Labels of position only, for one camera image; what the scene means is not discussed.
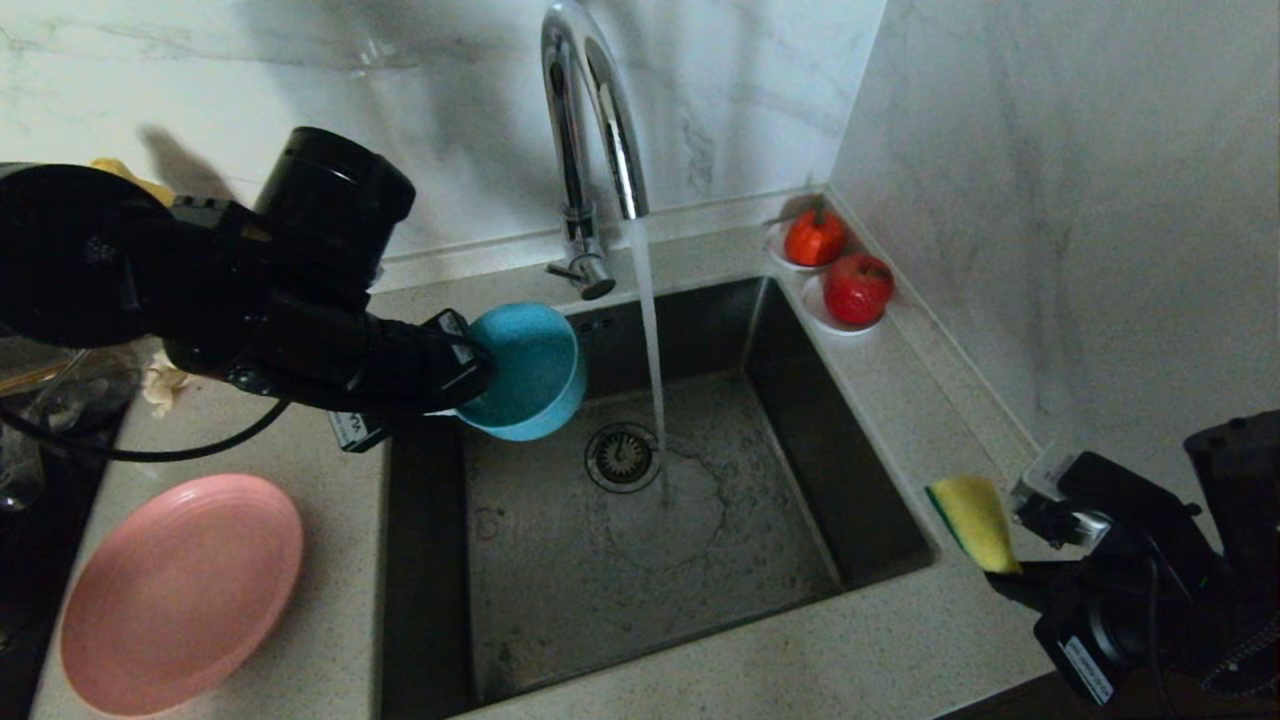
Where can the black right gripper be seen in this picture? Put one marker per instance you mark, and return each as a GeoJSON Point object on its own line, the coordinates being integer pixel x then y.
{"type": "Point", "coordinates": [1100, 635]}

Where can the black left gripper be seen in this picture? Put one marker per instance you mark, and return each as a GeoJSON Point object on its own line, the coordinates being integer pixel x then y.
{"type": "Point", "coordinates": [430, 365]}

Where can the chrome gooseneck faucet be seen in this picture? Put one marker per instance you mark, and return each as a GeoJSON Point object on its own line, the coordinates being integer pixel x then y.
{"type": "Point", "coordinates": [570, 150]}

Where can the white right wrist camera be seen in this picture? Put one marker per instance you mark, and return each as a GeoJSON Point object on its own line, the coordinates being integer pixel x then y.
{"type": "Point", "coordinates": [1120, 490]}

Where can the orange dish soap bottle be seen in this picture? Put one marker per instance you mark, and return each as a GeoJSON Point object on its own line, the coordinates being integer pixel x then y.
{"type": "Point", "coordinates": [130, 178]}

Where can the pink plate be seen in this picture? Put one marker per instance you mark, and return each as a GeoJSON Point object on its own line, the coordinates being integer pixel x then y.
{"type": "Point", "coordinates": [180, 600]}

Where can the small white dish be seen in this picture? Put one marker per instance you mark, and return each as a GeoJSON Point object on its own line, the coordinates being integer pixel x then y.
{"type": "Point", "coordinates": [813, 302]}
{"type": "Point", "coordinates": [776, 247]}

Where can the red apple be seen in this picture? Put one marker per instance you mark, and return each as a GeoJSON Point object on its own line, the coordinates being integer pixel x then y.
{"type": "Point", "coordinates": [858, 290]}

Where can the round sink drain strainer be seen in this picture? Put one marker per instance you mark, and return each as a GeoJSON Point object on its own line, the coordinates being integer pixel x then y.
{"type": "Point", "coordinates": [620, 458]}

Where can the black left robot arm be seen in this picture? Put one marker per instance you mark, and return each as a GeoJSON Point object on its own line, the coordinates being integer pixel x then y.
{"type": "Point", "coordinates": [100, 260]}

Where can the teal bowl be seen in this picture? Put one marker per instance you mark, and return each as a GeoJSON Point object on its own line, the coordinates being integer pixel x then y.
{"type": "Point", "coordinates": [530, 370]}

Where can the stainless steel sink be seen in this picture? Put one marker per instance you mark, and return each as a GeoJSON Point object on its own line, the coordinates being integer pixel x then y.
{"type": "Point", "coordinates": [540, 600]}

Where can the red tomato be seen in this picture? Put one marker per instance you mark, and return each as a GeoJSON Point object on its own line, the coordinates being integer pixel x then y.
{"type": "Point", "coordinates": [813, 240]}

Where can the yellow green sponge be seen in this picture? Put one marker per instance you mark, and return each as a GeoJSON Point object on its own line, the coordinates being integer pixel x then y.
{"type": "Point", "coordinates": [970, 520]}

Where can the black stovetop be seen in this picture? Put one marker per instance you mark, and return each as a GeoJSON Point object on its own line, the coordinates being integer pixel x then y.
{"type": "Point", "coordinates": [40, 600]}

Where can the crumpled white cloth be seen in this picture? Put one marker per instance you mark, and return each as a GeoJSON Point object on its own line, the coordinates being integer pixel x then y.
{"type": "Point", "coordinates": [160, 385]}

